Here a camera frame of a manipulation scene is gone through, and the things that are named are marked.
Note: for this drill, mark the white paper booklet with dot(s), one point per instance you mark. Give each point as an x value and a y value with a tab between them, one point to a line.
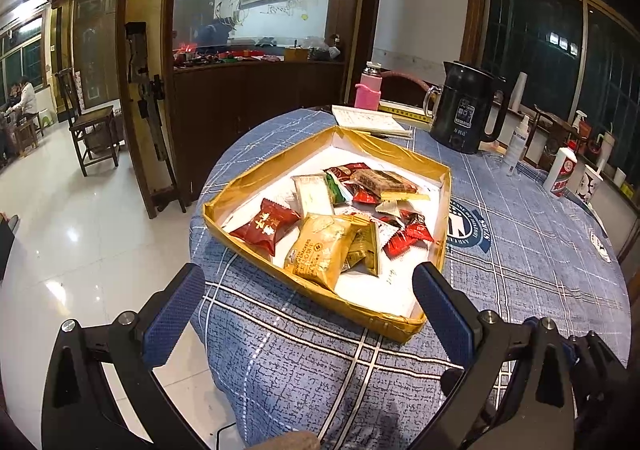
367	120

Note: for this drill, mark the pink bottle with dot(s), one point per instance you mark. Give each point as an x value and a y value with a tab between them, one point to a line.
369	90

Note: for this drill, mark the white liquor bottle red cap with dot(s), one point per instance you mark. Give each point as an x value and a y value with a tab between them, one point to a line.
563	175

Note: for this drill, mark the wooden dining chair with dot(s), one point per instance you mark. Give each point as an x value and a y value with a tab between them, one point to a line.
90	125

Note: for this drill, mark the green snack packet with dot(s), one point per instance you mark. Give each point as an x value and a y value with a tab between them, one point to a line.
337	190

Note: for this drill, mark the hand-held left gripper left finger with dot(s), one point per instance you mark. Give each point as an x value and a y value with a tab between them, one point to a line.
170	320

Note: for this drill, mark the blue plaid tablecloth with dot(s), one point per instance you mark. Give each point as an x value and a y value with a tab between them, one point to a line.
300	380

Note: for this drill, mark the red and black candy packet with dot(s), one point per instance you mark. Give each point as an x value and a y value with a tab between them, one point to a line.
407	237

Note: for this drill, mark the large red snack packet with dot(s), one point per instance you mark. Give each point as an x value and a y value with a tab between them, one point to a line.
265	227

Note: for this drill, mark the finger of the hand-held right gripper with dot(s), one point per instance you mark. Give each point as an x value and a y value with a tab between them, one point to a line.
600	380

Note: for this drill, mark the gold taped cardboard box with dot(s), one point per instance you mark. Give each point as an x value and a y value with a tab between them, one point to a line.
400	325

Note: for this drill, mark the red and gold snack packet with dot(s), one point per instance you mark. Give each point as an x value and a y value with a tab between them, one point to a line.
347	171

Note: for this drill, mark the yellow strip snack packet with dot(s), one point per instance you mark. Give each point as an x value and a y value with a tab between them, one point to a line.
400	204

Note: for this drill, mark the white trigger spray bottle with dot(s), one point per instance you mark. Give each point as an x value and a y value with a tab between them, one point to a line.
580	122

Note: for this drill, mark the black electric kettle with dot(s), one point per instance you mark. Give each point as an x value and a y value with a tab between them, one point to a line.
462	110

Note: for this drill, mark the small red snack packet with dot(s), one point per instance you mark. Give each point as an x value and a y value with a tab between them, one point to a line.
362	194

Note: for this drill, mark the dark wooden armchair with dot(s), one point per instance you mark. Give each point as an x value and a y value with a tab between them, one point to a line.
552	135

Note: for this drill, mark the patterned paper cup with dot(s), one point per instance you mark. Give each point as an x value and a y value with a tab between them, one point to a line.
590	185

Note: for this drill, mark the large brown snack packet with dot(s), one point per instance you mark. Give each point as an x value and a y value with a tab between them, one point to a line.
385	181

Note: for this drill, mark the yellow long box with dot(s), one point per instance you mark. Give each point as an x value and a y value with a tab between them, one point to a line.
405	111

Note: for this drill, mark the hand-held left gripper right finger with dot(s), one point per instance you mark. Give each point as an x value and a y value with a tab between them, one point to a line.
445	317

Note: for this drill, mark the large gold snack packet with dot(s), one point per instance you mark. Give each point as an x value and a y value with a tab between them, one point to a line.
317	250

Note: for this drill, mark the stack of white cups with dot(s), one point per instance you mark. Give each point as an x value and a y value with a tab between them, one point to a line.
517	92

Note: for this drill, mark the small gold snack packet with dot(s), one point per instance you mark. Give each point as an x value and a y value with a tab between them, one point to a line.
365	250

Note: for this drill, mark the dark wooden cabinet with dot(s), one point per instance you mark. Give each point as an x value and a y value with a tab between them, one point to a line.
250	120

